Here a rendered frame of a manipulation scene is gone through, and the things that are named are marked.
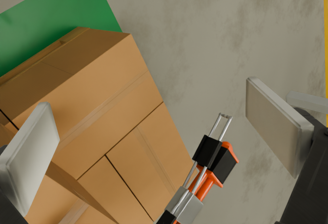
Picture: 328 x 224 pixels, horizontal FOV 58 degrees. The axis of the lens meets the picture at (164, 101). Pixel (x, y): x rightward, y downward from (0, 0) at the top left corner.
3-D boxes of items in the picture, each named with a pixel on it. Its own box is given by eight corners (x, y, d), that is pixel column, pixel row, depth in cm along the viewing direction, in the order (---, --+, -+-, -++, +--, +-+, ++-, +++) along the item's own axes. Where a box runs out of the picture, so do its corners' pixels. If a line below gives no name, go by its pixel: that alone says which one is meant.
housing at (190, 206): (175, 220, 73) (188, 230, 70) (162, 209, 69) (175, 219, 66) (192, 196, 75) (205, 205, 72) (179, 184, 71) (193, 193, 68)
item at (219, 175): (207, 179, 77) (221, 188, 74) (194, 166, 73) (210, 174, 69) (224, 154, 80) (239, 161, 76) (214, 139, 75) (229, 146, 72)
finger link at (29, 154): (26, 218, 14) (10, 220, 14) (60, 140, 20) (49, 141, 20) (7, 165, 13) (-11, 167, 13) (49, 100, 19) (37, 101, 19)
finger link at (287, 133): (299, 127, 13) (316, 125, 13) (245, 76, 20) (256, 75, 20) (294, 181, 14) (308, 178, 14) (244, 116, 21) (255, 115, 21)
